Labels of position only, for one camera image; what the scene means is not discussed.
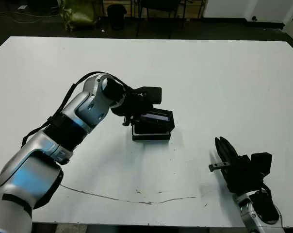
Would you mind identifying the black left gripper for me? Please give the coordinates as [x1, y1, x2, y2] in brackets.
[111, 86, 155, 127]

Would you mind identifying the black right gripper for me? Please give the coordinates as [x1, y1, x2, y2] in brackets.
[209, 136, 264, 194]

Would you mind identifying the black box lid with print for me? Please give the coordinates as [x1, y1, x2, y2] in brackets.
[134, 108, 176, 133]

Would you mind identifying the black box base white insert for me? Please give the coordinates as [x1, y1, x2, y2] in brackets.
[131, 125, 172, 142]

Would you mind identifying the black floor bin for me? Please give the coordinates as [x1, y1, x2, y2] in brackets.
[107, 4, 127, 31]

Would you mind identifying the yellow-green plastic bag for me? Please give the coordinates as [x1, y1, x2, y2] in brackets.
[59, 0, 99, 32]

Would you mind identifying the black mesh office chair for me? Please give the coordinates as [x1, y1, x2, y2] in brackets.
[136, 0, 186, 39]

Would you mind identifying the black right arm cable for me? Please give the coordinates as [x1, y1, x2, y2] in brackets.
[260, 182, 274, 202]

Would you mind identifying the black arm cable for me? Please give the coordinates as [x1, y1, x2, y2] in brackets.
[260, 182, 274, 202]
[21, 71, 128, 149]

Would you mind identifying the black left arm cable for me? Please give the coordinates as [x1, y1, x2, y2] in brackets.
[21, 71, 128, 149]

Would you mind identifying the thin white floor cable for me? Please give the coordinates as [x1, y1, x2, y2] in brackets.
[0, 11, 60, 24]

